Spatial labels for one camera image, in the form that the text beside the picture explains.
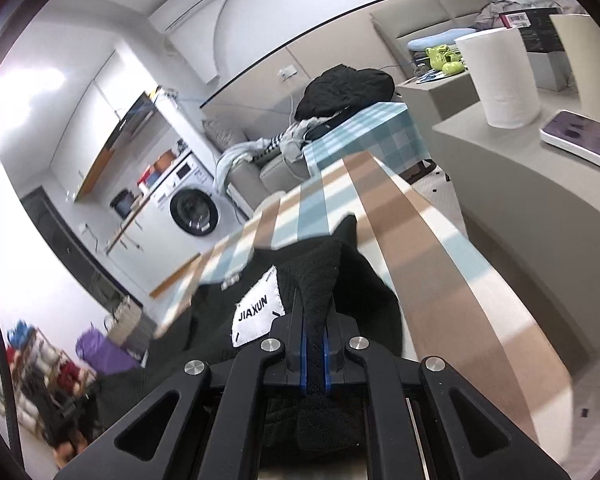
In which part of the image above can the white front-load washing machine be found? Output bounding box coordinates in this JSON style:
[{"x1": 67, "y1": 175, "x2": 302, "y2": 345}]
[{"x1": 150, "y1": 151, "x2": 240, "y2": 256}]

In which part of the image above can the white cabinet with wood counter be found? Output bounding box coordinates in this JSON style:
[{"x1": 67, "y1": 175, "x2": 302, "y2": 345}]
[{"x1": 74, "y1": 159, "x2": 192, "y2": 261}]

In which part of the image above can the light blue plaid folded blanket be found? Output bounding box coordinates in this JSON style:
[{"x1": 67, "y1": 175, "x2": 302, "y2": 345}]
[{"x1": 302, "y1": 102, "x2": 430, "y2": 177}]

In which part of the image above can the light blue pillow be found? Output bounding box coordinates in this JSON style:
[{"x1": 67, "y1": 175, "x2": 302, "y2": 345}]
[{"x1": 406, "y1": 27, "x2": 476, "y2": 52}]

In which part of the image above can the dark pot on counter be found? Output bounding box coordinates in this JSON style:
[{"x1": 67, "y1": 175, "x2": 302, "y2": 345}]
[{"x1": 109, "y1": 188, "x2": 136, "y2": 220}]

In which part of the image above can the white wall power socket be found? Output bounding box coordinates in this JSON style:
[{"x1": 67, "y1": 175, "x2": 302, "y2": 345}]
[{"x1": 278, "y1": 65, "x2": 298, "y2": 81}]

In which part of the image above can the black quilted jacket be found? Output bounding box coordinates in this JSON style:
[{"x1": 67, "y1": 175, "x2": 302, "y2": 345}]
[{"x1": 294, "y1": 64, "x2": 396, "y2": 122}]

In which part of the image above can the lime green toy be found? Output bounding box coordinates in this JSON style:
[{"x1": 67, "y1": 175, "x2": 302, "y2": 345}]
[{"x1": 426, "y1": 44, "x2": 465, "y2": 76}]

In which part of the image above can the purple bag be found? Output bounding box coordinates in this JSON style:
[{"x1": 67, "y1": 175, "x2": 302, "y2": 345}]
[{"x1": 76, "y1": 327, "x2": 140, "y2": 375}]

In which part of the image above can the grey crumpled bedding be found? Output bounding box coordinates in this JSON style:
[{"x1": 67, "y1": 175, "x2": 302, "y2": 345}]
[{"x1": 471, "y1": 0, "x2": 584, "y2": 30}]

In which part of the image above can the woven two-tone laundry basket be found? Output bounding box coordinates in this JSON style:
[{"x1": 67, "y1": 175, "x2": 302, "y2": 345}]
[{"x1": 104, "y1": 296, "x2": 147, "y2": 360}]

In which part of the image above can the smartphone in white case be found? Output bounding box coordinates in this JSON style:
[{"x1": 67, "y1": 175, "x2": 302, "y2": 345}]
[{"x1": 540, "y1": 110, "x2": 600, "y2": 167}]

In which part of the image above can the black knitted sweater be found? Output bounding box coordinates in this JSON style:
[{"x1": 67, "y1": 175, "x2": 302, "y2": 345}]
[{"x1": 81, "y1": 215, "x2": 402, "y2": 479}]

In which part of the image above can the wooden shoe rack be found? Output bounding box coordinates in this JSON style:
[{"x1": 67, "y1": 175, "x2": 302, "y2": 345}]
[{"x1": 5, "y1": 321, "x2": 96, "y2": 448}]

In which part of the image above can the white paper towel roll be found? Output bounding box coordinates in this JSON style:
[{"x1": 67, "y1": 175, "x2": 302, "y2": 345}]
[{"x1": 456, "y1": 27, "x2": 541, "y2": 129}]

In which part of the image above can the plaid checkered bed sheet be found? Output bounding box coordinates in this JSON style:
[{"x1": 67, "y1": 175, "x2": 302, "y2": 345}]
[{"x1": 154, "y1": 150, "x2": 577, "y2": 441}]

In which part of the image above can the white grey clothes pile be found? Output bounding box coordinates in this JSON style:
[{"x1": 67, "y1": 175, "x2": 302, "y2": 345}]
[{"x1": 214, "y1": 116, "x2": 336, "y2": 194}]

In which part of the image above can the white air conditioner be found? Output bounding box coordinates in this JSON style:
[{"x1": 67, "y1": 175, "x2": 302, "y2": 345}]
[{"x1": 149, "y1": 0, "x2": 212, "y2": 34}]

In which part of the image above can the grey sofa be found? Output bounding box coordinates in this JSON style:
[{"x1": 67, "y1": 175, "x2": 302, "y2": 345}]
[{"x1": 202, "y1": 118, "x2": 317, "y2": 209}]

